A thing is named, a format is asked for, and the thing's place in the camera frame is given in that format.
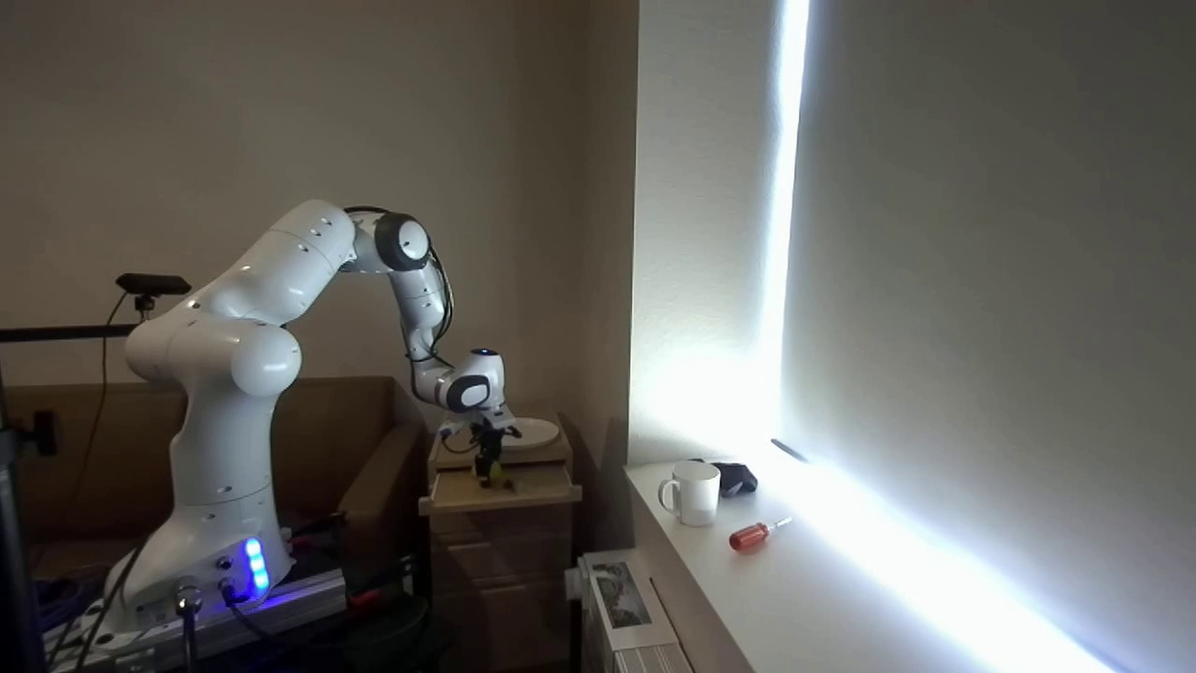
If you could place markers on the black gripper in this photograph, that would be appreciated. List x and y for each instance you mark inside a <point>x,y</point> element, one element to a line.
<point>487,450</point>

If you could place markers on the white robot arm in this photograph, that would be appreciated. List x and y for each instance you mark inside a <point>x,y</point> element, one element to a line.
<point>232,358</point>

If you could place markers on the wooden top drawer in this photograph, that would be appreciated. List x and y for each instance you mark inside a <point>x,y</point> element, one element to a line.
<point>521,488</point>

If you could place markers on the robot base controller with lights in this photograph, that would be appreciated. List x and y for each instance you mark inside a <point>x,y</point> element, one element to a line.
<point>190,624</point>

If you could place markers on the white round plate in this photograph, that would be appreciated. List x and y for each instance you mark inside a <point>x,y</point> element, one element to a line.
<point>521,434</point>

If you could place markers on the white mug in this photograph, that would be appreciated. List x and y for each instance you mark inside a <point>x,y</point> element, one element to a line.
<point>692,490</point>

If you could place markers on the white roller window blind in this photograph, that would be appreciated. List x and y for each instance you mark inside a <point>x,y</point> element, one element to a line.
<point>950,250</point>

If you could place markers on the red handled screwdriver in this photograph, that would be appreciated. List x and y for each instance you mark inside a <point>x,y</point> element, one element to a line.
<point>757,536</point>

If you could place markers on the black camera on stand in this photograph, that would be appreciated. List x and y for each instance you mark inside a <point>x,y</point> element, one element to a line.
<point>149,287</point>

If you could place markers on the white windowsill shelf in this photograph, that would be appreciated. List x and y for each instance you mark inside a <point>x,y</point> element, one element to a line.
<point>841,587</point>

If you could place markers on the light wooden drawer cabinet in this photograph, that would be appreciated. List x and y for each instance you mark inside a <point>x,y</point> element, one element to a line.
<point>497,579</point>

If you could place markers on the brown cardboard box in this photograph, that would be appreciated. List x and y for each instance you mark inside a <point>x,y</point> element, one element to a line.
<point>342,450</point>

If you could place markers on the white radiator heater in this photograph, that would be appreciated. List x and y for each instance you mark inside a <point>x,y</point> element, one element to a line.
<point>623,619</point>

